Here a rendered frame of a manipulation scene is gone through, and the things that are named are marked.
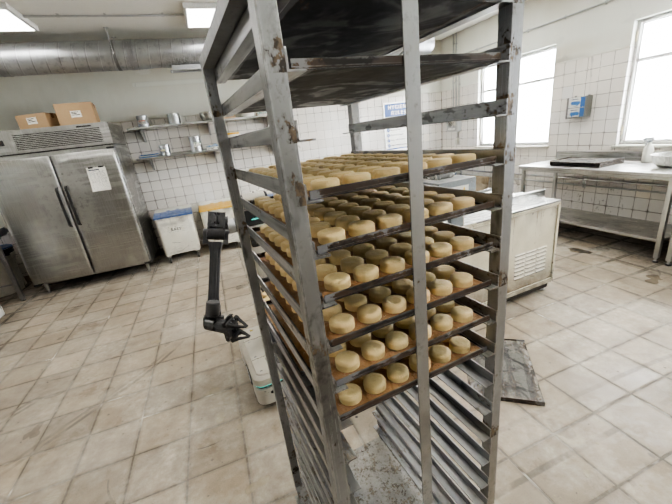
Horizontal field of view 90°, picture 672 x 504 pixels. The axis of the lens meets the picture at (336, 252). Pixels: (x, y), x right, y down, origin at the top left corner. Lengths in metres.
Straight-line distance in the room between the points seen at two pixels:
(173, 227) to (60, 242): 1.34
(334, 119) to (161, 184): 3.15
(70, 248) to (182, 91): 2.76
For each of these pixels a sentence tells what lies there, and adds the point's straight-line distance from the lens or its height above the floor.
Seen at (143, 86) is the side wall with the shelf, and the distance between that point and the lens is 6.20.
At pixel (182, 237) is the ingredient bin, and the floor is 0.36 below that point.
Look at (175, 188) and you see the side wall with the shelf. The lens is 6.14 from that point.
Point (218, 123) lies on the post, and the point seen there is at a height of 1.65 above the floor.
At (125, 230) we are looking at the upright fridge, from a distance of 5.40.
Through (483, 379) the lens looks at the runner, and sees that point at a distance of 0.99.
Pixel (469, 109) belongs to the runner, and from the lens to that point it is 0.81.
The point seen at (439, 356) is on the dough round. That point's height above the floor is 1.06.
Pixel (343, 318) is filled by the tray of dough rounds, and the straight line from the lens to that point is 0.67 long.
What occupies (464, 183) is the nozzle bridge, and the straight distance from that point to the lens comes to 2.55.
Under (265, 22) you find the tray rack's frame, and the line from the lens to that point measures 0.52.
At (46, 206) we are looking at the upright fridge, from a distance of 5.56.
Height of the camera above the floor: 1.58
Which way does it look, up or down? 19 degrees down
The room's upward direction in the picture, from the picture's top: 7 degrees counter-clockwise
